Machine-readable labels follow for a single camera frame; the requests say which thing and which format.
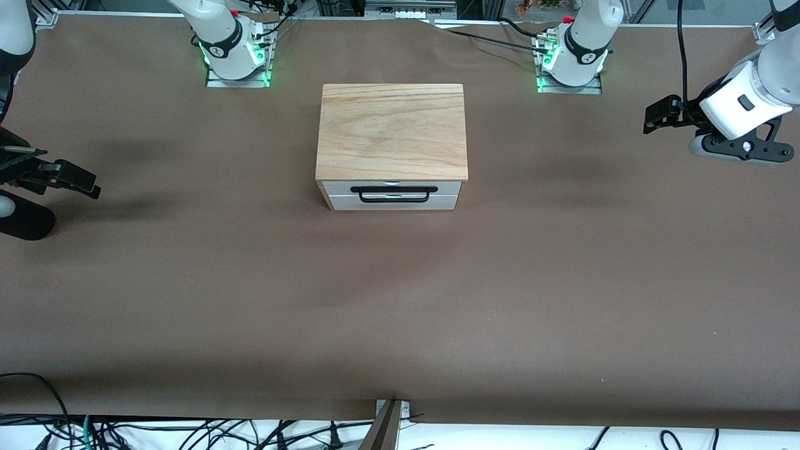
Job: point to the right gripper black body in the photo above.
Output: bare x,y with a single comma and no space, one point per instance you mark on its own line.
17,169

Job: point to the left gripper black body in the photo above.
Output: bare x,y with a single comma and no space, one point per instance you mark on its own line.
686,112

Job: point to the white-fronted wooden drawer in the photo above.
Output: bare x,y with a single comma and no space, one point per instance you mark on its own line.
445,200

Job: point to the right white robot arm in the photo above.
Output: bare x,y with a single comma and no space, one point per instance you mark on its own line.
225,44

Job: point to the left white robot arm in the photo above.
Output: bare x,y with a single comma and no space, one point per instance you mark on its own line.
584,44

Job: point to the light wooden drawer cabinet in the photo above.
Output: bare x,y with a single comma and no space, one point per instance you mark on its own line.
390,131

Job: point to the black rounded object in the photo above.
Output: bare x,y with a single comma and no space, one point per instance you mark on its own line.
28,225

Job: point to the brown table cover sheet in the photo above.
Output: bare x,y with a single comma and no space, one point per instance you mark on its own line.
562,281

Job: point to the grey equipment box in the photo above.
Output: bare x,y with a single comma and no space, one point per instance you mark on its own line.
409,9

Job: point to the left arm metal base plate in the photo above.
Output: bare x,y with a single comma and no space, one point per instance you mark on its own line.
565,89

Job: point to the aluminium frame extrusion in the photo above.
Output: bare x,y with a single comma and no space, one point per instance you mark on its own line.
47,19
764,32

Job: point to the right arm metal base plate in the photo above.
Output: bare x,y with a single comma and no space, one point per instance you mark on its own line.
237,83

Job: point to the metal camera pole bracket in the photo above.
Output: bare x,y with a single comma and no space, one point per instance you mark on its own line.
387,431

